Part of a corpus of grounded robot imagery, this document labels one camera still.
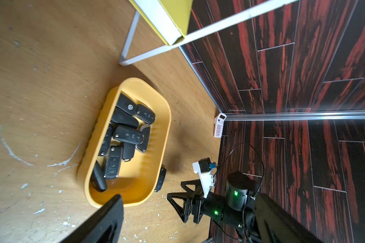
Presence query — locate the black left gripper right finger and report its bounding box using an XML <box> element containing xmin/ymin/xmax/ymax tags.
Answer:
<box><xmin>254</xmin><ymin>193</ymin><xmax>321</xmax><ymax>243</ymax></box>

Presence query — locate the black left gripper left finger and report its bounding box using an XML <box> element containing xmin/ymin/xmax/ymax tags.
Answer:
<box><xmin>62</xmin><ymin>194</ymin><xmax>124</xmax><ymax>243</ymax></box>

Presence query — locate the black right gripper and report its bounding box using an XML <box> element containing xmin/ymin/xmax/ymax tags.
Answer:
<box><xmin>167</xmin><ymin>179</ymin><xmax>204</xmax><ymax>224</ymax></box>

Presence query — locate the silver-edged car key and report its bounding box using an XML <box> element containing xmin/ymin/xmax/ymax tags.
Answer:
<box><xmin>90</xmin><ymin>162</ymin><xmax>107</xmax><ymax>192</ymax></box>

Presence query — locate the black three-button car key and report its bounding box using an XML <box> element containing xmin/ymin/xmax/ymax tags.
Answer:
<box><xmin>113</xmin><ymin>125</ymin><xmax>144</xmax><ymax>145</ymax></box>
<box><xmin>104</xmin><ymin>145</ymin><xmax>122</xmax><ymax>180</ymax></box>

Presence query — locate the black VW car key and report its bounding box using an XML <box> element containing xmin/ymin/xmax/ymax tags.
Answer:
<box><xmin>116</xmin><ymin>93</ymin><xmax>137</xmax><ymax>116</ymax></box>

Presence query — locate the black silver Porsche key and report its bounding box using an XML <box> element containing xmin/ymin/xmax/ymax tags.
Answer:
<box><xmin>135</xmin><ymin>124</ymin><xmax>151</xmax><ymax>153</ymax></box>

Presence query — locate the dark grey car key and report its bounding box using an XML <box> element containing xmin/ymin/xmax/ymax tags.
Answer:
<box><xmin>111</xmin><ymin>107</ymin><xmax>139</xmax><ymax>129</ymax></box>

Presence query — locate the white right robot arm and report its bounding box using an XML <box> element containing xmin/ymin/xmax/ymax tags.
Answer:
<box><xmin>167</xmin><ymin>171</ymin><xmax>262</xmax><ymax>243</ymax></box>

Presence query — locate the yellow storage box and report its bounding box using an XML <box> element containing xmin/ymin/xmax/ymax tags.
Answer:
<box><xmin>78</xmin><ymin>78</ymin><xmax>171</xmax><ymax>208</ymax></box>

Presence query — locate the white calculator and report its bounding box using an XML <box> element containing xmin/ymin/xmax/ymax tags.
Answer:
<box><xmin>214</xmin><ymin>113</ymin><xmax>227</xmax><ymax>138</ymax></box>

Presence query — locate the yellow book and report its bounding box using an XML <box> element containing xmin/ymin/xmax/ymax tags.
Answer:
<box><xmin>130</xmin><ymin>0</ymin><xmax>193</xmax><ymax>46</ymax></box>

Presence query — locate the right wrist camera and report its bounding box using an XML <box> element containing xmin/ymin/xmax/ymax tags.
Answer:
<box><xmin>192</xmin><ymin>158</ymin><xmax>217</xmax><ymax>198</ymax></box>

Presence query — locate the aluminium right corner post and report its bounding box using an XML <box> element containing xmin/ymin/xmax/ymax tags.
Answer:
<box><xmin>226</xmin><ymin>110</ymin><xmax>365</xmax><ymax>122</ymax></box>

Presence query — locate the white wire shelf rack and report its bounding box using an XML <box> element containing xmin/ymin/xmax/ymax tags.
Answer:
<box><xmin>118</xmin><ymin>0</ymin><xmax>299</xmax><ymax>67</ymax></box>

